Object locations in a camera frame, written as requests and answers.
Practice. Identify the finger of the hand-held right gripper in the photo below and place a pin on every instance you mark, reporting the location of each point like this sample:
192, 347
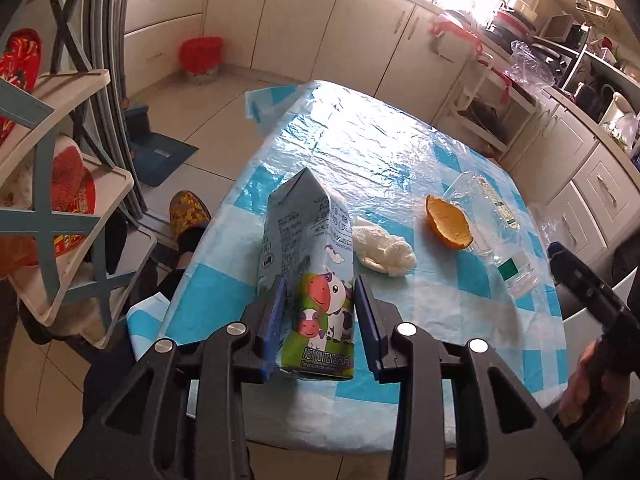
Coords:
585, 282

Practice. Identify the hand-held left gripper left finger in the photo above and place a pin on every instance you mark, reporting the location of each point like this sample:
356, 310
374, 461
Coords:
272, 330

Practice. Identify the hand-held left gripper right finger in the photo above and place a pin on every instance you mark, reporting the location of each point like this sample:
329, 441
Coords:
367, 330

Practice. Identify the white bin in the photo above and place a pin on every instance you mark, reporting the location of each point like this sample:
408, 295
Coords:
582, 320

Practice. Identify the cow print milk carton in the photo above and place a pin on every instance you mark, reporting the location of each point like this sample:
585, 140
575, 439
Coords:
310, 240

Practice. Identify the person's right hand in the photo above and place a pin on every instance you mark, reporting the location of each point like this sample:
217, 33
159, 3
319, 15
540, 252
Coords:
585, 390

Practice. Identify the clear plastic bag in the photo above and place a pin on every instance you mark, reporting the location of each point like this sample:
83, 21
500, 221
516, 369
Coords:
530, 62
550, 230

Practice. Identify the clear plastic bottle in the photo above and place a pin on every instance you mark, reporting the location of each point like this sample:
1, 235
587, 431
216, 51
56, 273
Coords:
510, 270

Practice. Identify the small crumpled white tissue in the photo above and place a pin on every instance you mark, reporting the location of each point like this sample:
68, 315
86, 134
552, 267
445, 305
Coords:
382, 250

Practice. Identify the cream base cabinets under appliances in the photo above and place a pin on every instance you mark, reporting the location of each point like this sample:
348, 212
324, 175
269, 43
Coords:
575, 175

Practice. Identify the orange peel piece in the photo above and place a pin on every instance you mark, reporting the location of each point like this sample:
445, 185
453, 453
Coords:
447, 222

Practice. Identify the patterned slipper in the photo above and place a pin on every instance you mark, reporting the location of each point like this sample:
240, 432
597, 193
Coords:
187, 215

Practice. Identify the blue white checked tablecloth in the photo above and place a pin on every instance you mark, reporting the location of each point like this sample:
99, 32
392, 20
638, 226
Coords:
375, 160

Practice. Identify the white jug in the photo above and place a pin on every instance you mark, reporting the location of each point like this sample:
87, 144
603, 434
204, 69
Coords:
615, 110

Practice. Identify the black kitchen appliance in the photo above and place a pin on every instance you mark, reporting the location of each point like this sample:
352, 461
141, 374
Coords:
590, 102

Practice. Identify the white trolley rack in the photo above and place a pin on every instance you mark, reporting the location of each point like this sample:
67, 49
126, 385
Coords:
495, 110

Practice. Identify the blue floor mat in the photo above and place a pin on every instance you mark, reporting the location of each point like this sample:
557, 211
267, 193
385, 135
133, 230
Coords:
162, 157

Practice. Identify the red round snack pack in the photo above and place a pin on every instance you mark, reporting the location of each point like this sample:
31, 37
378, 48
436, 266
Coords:
70, 195

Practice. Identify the small blue box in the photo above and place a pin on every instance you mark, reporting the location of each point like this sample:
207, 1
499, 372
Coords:
137, 120

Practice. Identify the red lined waste basket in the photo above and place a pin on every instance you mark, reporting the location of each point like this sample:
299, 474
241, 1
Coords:
200, 55

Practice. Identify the red white plastic bag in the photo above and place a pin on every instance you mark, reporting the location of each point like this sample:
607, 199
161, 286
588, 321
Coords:
455, 27

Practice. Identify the cream base cabinets with drawers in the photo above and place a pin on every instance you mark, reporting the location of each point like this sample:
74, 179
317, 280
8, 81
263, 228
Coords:
300, 15

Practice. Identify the red patterned snack bag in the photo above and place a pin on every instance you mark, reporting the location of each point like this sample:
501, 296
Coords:
20, 70

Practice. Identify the beige shelf rack blue frame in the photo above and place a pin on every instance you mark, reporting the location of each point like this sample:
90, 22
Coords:
42, 220

